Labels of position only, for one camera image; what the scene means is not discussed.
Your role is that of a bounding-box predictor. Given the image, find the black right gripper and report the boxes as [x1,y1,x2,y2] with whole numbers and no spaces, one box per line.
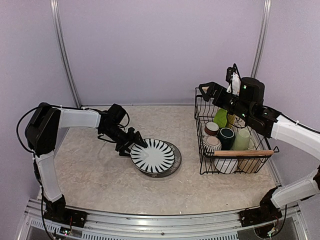
[199,81,253,122]

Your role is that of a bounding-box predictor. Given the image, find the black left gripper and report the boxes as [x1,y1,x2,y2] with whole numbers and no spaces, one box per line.
[100,124,148,157]

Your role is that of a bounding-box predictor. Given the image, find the white plate dark stripes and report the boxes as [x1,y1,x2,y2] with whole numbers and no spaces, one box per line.
[130,138,175,173]

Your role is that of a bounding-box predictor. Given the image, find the yellow green woven plate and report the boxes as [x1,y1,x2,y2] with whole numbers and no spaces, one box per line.
[226,113,236,129]

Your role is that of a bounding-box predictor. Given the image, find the grey reindeer plate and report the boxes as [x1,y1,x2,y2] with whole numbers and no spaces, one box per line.
[140,141,182,178]

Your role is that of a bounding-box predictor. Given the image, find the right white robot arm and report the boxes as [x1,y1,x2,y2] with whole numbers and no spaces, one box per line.
[198,77,320,222]

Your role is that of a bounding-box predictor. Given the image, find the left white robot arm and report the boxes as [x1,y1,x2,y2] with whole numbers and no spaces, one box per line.
[22,102,147,223]

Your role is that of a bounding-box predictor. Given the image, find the lime green plate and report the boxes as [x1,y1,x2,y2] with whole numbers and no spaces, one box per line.
[213,108,228,129]

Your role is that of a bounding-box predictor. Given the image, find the brown white small bowl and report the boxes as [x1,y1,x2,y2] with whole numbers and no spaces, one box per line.
[204,121,220,136]

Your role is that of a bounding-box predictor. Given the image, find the dark green mug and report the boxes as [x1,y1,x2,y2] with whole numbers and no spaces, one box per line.
[217,127,235,151]

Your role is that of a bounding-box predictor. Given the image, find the striped black white cup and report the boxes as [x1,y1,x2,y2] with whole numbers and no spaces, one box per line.
[202,135,222,156]

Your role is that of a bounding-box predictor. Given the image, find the light green cup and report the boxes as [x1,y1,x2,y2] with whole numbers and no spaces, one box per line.
[231,129,251,151]

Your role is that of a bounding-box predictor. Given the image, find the clear glass cup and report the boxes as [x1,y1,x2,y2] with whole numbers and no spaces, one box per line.
[247,138,256,151]

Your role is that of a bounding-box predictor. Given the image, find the beige cup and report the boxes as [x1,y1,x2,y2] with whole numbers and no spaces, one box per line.
[238,158,260,173]

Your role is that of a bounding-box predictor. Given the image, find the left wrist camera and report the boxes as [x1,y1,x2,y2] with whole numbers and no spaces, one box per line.
[108,103,130,128]

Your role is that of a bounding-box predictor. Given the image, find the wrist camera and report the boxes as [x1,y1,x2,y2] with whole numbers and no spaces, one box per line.
[108,103,130,128]
[225,63,265,106]

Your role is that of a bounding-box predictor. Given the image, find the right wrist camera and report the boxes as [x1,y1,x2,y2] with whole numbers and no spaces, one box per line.
[225,63,265,106]

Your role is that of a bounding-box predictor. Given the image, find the black wire dish rack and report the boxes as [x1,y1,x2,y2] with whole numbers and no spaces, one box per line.
[194,88,280,175]

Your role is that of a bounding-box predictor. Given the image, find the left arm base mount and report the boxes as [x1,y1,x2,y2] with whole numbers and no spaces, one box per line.
[44,208,88,228]

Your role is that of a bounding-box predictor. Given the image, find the aluminium front rail frame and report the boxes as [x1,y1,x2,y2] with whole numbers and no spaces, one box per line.
[14,199,310,240]

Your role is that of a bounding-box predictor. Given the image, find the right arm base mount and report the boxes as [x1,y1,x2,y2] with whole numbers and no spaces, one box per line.
[238,207,283,227]

